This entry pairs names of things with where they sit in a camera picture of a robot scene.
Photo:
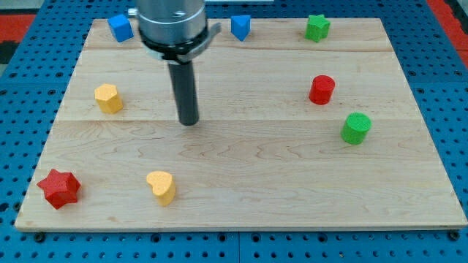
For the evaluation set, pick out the green star block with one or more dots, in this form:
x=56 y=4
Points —
x=317 y=28

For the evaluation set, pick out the green cylinder block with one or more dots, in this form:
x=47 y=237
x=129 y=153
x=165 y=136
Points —
x=355 y=128

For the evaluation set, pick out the yellow heart block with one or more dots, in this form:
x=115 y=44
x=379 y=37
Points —
x=163 y=186

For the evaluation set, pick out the red cylinder block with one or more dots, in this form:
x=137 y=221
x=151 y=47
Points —
x=321 y=89

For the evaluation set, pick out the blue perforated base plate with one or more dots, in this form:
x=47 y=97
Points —
x=36 y=78

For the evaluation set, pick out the blue cube block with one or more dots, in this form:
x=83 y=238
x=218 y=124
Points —
x=120 y=28

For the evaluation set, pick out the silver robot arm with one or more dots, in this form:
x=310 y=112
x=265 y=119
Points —
x=176 y=31

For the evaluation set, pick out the wooden board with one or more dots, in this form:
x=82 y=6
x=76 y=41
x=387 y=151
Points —
x=262 y=157

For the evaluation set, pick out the yellow hexagon block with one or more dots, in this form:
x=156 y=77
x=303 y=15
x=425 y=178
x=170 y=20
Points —
x=108 y=98

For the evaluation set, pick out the blue triangle block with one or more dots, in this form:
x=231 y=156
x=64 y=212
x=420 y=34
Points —
x=240 y=26

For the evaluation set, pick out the red star block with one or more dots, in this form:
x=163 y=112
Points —
x=60 y=188

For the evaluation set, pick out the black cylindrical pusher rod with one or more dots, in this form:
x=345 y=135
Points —
x=183 y=82

